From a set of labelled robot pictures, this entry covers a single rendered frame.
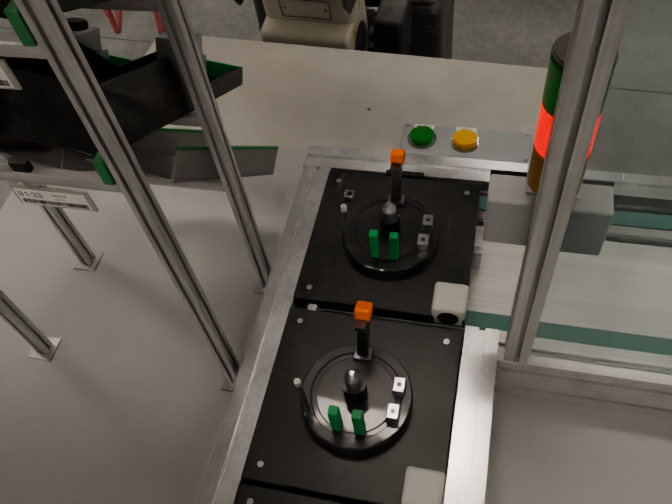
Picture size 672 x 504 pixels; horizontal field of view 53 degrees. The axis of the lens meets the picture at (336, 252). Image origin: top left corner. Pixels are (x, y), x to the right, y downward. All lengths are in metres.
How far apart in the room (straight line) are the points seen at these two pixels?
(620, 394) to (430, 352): 0.25
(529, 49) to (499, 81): 1.47
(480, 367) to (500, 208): 0.28
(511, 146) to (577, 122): 0.56
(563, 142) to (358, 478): 0.46
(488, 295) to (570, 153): 0.44
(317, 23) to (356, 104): 0.36
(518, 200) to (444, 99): 0.68
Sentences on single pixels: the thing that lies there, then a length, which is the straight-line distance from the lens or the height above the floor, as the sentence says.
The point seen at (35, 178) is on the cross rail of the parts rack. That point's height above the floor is 1.31.
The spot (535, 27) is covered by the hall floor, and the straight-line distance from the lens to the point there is 2.97.
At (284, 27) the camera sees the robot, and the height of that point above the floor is 0.80.
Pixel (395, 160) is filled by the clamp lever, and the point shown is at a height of 1.06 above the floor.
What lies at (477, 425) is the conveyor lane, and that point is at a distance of 0.87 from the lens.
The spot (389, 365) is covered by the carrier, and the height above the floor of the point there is 0.99.
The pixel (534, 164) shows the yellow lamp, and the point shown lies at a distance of 0.65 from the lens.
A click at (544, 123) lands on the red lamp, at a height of 1.35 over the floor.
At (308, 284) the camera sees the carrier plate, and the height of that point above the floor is 0.97.
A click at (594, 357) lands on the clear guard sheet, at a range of 0.91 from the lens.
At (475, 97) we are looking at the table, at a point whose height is 0.86.
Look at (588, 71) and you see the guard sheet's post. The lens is 0.54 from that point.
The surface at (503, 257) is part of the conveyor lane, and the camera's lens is 1.04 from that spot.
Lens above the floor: 1.77
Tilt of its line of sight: 54 degrees down
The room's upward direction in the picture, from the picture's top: 10 degrees counter-clockwise
